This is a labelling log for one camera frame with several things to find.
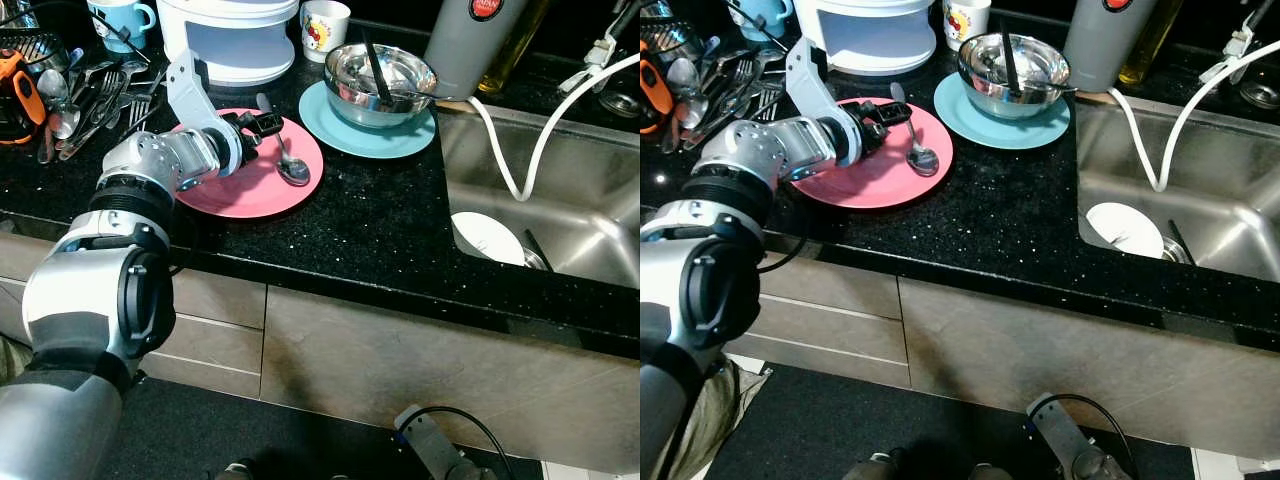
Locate teal plate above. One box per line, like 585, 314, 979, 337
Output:
933, 70, 1071, 151
298, 80, 438, 161

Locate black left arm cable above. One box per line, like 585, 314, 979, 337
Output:
755, 235, 807, 274

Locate light blue cup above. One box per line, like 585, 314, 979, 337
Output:
728, 0, 794, 41
88, 0, 158, 53

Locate beige cabinet front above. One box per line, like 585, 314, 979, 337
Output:
0, 230, 641, 476
740, 258, 1280, 461

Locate white tiered container blue windows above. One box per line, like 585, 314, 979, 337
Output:
793, 0, 936, 76
157, 0, 299, 86

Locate pink plate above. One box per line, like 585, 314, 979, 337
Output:
790, 97, 954, 209
175, 108, 326, 219

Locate steel mixing bowl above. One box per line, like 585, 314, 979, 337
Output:
323, 43, 439, 129
957, 33, 1071, 121

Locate thin black cable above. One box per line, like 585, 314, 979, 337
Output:
0, 0, 153, 63
700, 0, 791, 51

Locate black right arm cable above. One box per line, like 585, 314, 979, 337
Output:
405, 405, 516, 480
1040, 393, 1141, 480

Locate white cartoon cat mug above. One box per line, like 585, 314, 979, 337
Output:
943, 0, 993, 53
300, 0, 351, 63

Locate white faucet fitting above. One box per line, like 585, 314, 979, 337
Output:
1198, 10, 1271, 86
560, 35, 616, 93

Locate orange-handled tool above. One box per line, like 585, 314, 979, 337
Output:
0, 50, 48, 146
640, 55, 676, 136

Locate yellow oil bottle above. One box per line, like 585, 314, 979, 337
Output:
478, 0, 551, 96
1118, 0, 1186, 86

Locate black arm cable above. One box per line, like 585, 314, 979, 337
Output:
755, 235, 807, 274
1040, 393, 1141, 480
405, 405, 516, 480

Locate stainless steel sink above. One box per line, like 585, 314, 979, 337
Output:
1075, 95, 1280, 283
438, 105, 641, 291

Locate large steel spoon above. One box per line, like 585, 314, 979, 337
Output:
38, 68, 71, 141
668, 58, 701, 129

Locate small glass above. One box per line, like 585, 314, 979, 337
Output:
1240, 72, 1280, 109

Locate white hose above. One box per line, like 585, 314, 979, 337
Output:
1105, 65, 1280, 193
468, 55, 641, 203

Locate black-handled utensil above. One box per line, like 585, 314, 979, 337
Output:
362, 30, 393, 106
998, 18, 1023, 96

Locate beige sack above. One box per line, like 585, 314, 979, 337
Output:
665, 358, 773, 480
0, 335, 31, 386

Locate steel fork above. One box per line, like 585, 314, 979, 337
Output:
122, 90, 166, 141
750, 85, 786, 126

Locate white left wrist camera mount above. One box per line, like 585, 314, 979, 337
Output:
165, 50, 247, 178
785, 37, 867, 168

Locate grey cylinder with red label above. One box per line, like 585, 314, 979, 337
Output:
423, 0, 531, 99
1062, 0, 1161, 93

